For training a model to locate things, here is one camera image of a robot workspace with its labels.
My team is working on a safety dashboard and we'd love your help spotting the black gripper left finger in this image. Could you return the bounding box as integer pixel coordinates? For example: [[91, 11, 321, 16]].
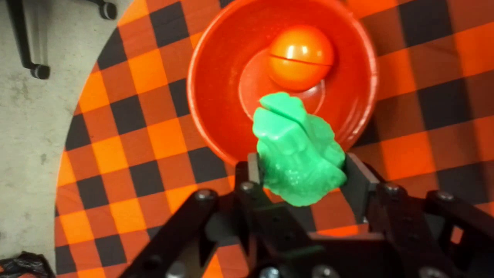
[[235, 153, 269, 207]]

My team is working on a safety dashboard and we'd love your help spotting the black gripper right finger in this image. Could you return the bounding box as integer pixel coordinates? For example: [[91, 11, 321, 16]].
[[341, 153, 380, 224]]

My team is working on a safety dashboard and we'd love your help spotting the green toy broccoli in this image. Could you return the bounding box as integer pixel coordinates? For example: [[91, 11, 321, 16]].
[[253, 93, 347, 207]]

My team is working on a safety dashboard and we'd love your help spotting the orange toy tomato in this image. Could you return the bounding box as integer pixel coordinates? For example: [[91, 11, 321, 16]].
[[267, 25, 335, 91]]

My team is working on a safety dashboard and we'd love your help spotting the red plastic bowl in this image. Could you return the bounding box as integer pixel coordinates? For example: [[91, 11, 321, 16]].
[[187, 0, 378, 166]]

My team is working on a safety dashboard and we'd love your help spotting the orange black checkered tablecloth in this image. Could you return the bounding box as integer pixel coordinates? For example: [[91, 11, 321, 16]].
[[56, 0, 494, 278]]

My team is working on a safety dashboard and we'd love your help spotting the black chair caster wheel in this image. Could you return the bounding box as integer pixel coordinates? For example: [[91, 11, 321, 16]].
[[6, 0, 51, 81]]

